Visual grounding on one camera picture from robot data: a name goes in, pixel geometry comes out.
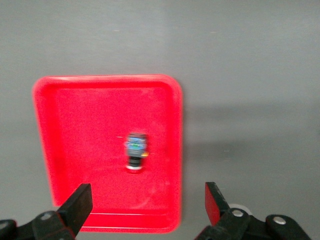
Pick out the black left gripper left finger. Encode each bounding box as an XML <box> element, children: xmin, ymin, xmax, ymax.
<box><xmin>0</xmin><ymin>183</ymin><xmax>94</xmax><ymax>240</ymax></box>

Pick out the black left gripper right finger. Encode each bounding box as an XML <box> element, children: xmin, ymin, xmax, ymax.
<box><xmin>194</xmin><ymin>181</ymin><xmax>313</xmax><ymax>240</ymax></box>

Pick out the red mushroom push button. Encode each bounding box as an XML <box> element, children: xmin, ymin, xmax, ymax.
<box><xmin>124</xmin><ymin>131</ymin><xmax>149</xmax><ymax>175</ymax></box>

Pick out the red plastic tray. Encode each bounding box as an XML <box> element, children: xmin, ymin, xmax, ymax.
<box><xmin>31</xmin><ymin>73</ymin><xmax>185</xmax><ymax>235</ymax></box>

